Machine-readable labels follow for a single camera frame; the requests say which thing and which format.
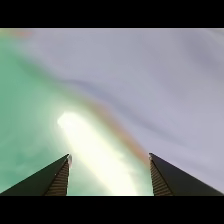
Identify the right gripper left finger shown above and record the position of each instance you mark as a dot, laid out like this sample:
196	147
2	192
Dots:
43	181

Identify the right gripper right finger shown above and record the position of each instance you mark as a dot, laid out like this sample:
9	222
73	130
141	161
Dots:
180	181

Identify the purple T-shirt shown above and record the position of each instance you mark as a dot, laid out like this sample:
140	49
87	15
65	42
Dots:
150	76

